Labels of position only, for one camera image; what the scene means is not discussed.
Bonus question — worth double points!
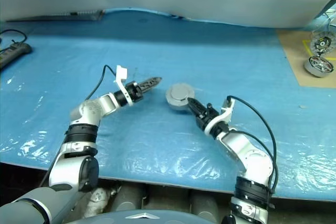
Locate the white rounded lump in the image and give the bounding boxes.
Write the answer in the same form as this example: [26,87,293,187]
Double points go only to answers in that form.
[85,186,112,219]

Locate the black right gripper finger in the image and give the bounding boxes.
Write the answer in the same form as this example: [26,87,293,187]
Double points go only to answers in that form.
[188,102,205,119]
[187,97,208,114]

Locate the blue plastic table cover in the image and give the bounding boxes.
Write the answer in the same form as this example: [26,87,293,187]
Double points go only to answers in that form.
[0,7,336,201]

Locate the grey round motor lid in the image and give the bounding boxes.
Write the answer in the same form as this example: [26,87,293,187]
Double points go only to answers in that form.
[165,82,196,103]

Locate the black power strip cable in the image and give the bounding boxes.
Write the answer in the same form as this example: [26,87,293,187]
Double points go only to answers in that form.
[0,29,28,45]

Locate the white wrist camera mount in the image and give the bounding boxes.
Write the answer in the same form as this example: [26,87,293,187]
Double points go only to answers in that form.
[204,97,236,134]
[114,65,135,105]

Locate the dark grey power strip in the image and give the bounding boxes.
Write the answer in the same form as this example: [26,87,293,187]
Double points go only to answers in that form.
[0,42,33,69]

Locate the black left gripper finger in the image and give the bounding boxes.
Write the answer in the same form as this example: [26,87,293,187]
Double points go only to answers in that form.
[140,80,162,95]
[138,76,163,90]

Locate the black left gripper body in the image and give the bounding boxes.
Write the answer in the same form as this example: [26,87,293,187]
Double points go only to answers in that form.
[125,82,145,104]

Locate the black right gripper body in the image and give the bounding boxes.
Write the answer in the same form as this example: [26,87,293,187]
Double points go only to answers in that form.
[195,103,220,131]

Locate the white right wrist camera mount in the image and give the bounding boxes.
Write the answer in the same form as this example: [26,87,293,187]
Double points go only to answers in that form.
[204,97,236,134]

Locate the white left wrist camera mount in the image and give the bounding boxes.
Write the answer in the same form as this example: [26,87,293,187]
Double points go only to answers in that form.
[114,65,135,105]

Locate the dark grey rounded shape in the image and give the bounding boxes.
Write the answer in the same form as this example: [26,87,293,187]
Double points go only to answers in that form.
[188,189,221,220]
[112,183,146,212]

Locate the grey motor housing with rotor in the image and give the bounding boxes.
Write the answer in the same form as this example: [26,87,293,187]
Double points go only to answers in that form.
[304,56,335,78]

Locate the brown cardboard sheet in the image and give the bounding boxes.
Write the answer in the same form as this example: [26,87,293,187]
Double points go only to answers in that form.
[275,29,336,89]

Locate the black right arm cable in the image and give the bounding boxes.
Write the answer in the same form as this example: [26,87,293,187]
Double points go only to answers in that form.
[226,95,279,194]

